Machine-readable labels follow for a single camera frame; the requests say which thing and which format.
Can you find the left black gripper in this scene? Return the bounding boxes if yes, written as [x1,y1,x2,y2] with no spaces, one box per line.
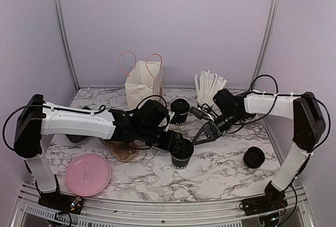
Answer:
[138,125,187,152]

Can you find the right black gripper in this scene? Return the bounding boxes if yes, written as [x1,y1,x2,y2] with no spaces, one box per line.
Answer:
[192,110,243,146]

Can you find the black plastic cup lid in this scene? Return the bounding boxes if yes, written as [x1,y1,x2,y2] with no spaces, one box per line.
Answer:
[170,98,190,115]
[171,139,194,160]

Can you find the stack of paper coffee cups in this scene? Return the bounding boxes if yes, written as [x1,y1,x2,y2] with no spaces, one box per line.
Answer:
[244,114,259,125]

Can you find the stack of black cup lids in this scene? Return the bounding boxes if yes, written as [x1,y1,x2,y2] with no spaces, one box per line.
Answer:
[243,147,266,169]

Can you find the white paper takeout bag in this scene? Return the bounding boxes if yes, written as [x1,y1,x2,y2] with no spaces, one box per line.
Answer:
[118,50,163,110]

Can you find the single black paper coffee cup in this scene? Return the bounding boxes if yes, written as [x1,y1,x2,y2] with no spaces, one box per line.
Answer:
[170,112,188,126]

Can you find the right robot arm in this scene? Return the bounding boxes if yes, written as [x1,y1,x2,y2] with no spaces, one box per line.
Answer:
[192,88,331,210]

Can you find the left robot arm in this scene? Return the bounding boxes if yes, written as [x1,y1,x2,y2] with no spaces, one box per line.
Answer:
[8,94,190,209]

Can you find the brown cardboard cup carrier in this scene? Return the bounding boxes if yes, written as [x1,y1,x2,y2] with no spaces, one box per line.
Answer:
[100,139,139,162]

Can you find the bundle of white paper straws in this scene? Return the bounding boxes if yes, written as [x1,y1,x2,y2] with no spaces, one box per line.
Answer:
[194,70,227,107]

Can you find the pink round plate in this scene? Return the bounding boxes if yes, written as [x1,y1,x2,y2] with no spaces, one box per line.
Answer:
[65,153,111,197]

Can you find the black floral patterned tray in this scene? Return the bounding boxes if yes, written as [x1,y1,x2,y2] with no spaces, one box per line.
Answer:
[65,106,91,143]

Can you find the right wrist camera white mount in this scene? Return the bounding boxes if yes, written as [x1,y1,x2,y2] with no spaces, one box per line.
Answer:
[189,107,213,120]

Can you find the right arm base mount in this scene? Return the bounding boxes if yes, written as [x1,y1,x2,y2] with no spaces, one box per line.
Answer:
[239,182,288,216]

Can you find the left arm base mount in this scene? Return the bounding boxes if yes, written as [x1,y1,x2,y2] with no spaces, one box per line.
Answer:
[38,191,83,215]

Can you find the front aluminium frame rail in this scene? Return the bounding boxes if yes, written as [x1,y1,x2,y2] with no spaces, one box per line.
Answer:
[9,184,317,226]

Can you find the right aluminium frame post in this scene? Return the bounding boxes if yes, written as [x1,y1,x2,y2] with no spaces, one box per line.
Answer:
[249,0,280,87]

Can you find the aluminium frame post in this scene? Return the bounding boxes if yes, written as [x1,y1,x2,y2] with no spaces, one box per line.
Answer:
[53,0,80,91]
[249,0,280,87]

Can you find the left aluminium frame post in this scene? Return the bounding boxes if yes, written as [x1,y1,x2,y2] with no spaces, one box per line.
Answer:
[53,0,80,91]

